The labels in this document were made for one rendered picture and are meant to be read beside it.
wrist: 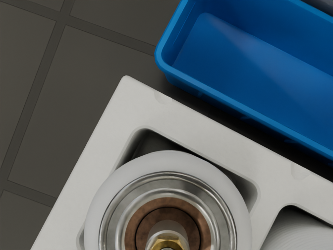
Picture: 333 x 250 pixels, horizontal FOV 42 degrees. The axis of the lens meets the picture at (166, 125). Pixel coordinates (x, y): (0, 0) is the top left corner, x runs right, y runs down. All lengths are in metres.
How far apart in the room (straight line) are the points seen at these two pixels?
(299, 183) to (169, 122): 0.10
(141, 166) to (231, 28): 0.30
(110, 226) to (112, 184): 0.02
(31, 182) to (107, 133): 0.22
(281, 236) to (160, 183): 0.12
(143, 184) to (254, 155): 0.11
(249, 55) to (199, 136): 0.21
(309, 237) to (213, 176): 0.09
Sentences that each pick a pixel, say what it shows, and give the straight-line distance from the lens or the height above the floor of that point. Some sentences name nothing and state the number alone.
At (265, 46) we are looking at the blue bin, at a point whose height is 0.00.
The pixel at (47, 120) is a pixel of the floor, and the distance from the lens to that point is 0.51.
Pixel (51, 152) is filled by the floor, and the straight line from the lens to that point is 0.51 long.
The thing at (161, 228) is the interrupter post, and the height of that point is 0.27.
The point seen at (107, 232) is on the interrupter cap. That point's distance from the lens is 0.25.
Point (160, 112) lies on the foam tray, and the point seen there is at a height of 0.18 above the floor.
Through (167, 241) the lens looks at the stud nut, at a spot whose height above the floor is 0.29.
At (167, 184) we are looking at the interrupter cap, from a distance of 0.24.
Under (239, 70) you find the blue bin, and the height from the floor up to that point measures 0.00.
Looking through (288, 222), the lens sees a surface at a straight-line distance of 0.36.
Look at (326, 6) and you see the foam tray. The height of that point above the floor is 0.08.
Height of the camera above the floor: 0.49
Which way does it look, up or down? 87 degrees down
